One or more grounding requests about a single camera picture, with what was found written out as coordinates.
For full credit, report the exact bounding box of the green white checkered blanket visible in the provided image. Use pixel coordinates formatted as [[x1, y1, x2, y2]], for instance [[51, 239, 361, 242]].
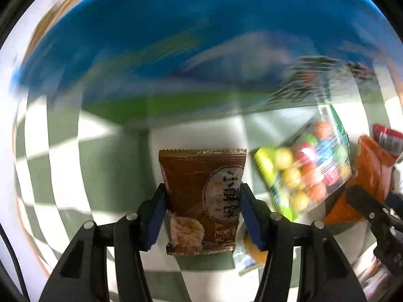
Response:
[[0, 94, 403, 302]]

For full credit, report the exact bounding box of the orange snack packet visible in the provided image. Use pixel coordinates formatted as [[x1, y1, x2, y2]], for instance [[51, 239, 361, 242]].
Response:
[[324, 135, 394, 225]]

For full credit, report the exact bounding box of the brown pastry snack packet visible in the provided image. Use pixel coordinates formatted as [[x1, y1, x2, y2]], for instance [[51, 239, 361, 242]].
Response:
[[158, 149, 247, 255]]

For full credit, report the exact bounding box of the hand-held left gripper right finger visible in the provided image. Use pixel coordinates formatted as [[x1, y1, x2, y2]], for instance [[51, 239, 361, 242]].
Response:
[[240, 183, 367, 302]]

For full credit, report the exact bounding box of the small red snack packet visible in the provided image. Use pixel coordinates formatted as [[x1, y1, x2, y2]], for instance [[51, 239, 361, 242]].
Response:
[[373, 124, 403, 164]]

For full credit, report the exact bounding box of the blue printed cardboard box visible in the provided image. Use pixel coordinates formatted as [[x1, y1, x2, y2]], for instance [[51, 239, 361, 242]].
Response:
[[13, 0, 388, 126]]

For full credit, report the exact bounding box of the colourful candy balls bag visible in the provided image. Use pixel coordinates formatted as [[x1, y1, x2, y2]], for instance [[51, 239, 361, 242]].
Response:
[[253, 105, 352, 222]]

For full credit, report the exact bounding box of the black cable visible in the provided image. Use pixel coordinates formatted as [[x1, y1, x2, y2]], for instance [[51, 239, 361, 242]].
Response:
[[0, 226, 30, 302]]

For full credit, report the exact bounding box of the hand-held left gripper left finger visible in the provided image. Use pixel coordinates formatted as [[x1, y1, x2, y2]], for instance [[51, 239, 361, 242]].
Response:
[[39, 183, 167, 302]]

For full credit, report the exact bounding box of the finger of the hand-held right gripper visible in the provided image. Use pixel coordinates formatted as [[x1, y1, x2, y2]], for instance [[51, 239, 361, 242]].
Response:
[[387, 191, 403, 216], [345, 185, 394, 227]]

